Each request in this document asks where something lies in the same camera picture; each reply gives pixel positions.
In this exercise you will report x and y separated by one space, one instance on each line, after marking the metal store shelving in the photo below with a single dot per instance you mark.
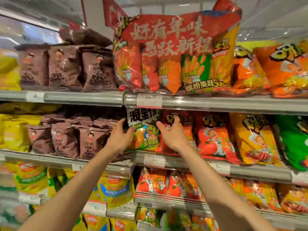
204 103

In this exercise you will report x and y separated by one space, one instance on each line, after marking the row of red tomato chip bags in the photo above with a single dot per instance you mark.
154 182

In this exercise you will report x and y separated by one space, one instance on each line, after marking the row of orange snack bags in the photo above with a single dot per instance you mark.
286 69

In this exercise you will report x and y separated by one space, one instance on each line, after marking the person's left forearm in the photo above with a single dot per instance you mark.
72 197

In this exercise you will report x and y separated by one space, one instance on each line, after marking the yellow chef snack bag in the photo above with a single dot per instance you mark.
255 139

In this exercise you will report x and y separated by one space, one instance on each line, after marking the small red sign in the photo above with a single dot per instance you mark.
74 25

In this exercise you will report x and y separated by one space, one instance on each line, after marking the large red multipack snack bag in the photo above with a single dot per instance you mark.
168 40

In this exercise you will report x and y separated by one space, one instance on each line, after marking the person's left hand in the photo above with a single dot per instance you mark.
119 139

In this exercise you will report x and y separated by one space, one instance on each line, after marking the person's right hand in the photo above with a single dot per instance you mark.
172 138

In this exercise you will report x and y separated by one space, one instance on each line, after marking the person's right forearm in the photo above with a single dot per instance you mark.
216 190

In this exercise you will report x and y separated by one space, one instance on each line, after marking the red hanging banner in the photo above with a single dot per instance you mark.
110 11

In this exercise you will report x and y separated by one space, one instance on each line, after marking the red tomato snack bag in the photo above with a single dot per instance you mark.
189 125
211 141

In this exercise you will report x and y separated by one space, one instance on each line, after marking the white price tag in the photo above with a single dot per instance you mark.
220 168
78 167
154 161
149 101
299 178
35 96

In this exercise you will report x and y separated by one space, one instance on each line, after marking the white green frog snack bag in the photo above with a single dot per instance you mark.
145 138

